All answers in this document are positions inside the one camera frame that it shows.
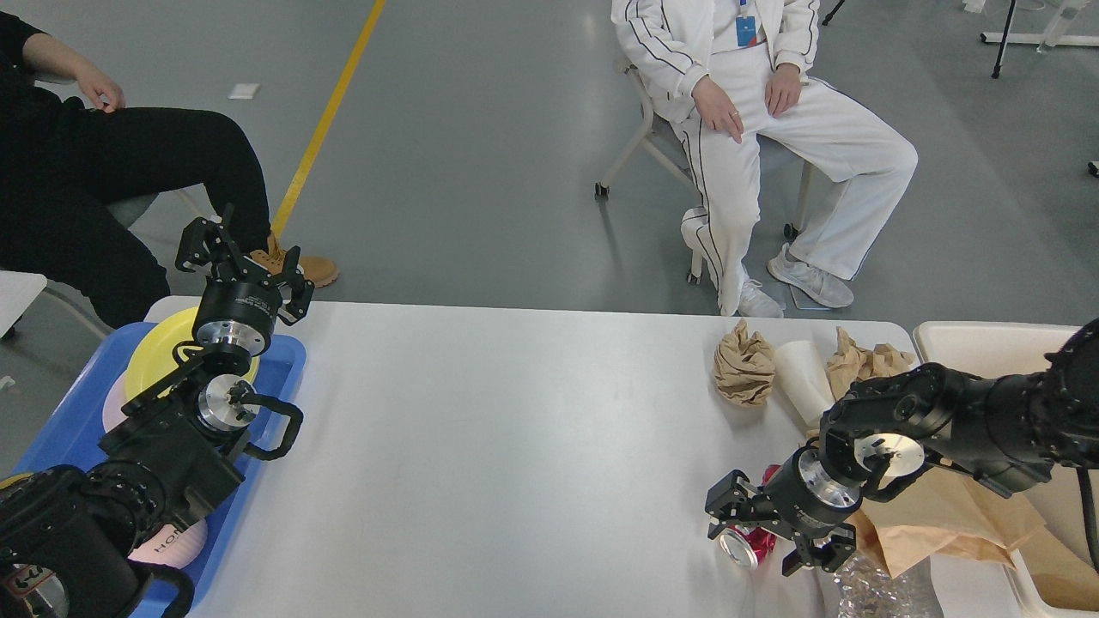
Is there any white office chair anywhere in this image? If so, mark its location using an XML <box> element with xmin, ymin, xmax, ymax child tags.
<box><xmin>593</xmin><ymin>55</ymin><xmax>814</xmax><ymax>241</ymax></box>

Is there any white side table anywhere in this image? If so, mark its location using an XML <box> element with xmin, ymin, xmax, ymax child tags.
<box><xmin>0</xmin><ymin>271</ymin><xmax>47</xmax><ymax>336</ymax></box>

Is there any crumpled brown paper ball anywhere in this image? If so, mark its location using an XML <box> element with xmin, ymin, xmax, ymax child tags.
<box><xmin>712</xmin><ymin>319</ymin><xmax>776</xmax><ymax>408</ymax></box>

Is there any pink ribbed mug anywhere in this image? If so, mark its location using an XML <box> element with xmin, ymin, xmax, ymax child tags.
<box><xmin>127</xmin><ymin>518</ymin><xmax>208</xmax><ymax>569</ymax></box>

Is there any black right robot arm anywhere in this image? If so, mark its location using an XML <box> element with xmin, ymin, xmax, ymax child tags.
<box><xmin>704</xmin><ymin>322</ymin><xmax>1098</xmax><ymax>576</ymax></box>

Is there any upright white paper cup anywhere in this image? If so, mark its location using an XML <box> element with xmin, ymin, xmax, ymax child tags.
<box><xmin>774</xmin><ymin>340</ymin><xmax>835</xmax><ymax>427</ymax></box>

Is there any cream plastic bin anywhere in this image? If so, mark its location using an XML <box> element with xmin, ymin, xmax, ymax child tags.
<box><xmin>914</xmin><ymin>321</ymin><xmax>1094</xmax><ymax>617</ymax></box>

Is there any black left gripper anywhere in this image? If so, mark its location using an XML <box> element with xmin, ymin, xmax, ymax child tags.
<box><xmin>175</xmin><ymin>205</ymin><xmax>315</xmax><ymax>356</ymax></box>

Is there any crumpled clear plastic wrap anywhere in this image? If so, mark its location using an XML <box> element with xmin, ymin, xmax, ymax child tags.
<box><xmin>831</xmin><ymin>553</ymin><xmax>944</xmax><ymax>617</ymax></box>

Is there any crushed red soda can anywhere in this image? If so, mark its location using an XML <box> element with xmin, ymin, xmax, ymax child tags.
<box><xmin>717</xmin><ymin>470</ymin><xmax>778</xmax><ymax>570</ymax></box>

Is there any person in black trousers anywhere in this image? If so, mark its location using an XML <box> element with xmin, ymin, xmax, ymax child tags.
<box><xmin>1</xmin><ymin>13</ymin><xmax>285</xmax><ymax>329</ymax></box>

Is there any brown paper bag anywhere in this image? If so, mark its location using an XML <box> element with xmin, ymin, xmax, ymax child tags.
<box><xmin>1019</xmin><ymin>528</ymin><xmax>1098</xmax><ymax>617</ymax></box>

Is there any white stand base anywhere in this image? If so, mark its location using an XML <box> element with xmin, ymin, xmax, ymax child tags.
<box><xmin>978</xmin><ymin>1</ymin><xmax>1098</xmax><ymax>79</ymax></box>

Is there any crumpled brown paper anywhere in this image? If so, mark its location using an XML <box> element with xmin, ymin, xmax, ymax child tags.
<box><xmin>825</xmin><ymin>327</ymin><xmax>918</xmax><ymax>400</ymax></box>

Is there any person in white tracksuit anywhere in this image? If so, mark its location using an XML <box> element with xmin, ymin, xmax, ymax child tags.
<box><xmin>610</xmin><ymin>1</ymin><xmax>919</xmax><ymax>318</ymax></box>

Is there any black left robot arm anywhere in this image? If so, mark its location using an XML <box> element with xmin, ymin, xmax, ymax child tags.
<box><xmin>1</xmin><ymin>206</ymin><xmax>314</xmax><ymax>617</ymax></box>

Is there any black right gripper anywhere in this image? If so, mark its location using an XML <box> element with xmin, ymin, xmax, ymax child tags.
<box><xmin>704</xmin><ymin>446</ymin><xmax>862</xmax><ymax>578</ymax></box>

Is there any yellow plate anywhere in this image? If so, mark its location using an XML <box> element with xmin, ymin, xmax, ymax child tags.
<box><xmin>125</xmin><ymin>305</ymin><xmax>260</xmax><ymax>402</ymax></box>

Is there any pink plate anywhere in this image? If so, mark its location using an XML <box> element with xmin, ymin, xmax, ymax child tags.
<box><xmin>101</xmin><ymin>374</ymin><xmax>129</xmax><ymax>432</ymax></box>

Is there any brown paper sheet right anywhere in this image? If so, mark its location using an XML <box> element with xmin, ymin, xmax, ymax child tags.
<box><xmin>848</xmin><ymin>470</ymin><xmax>1045</xmax><ymax>578</ymax></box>

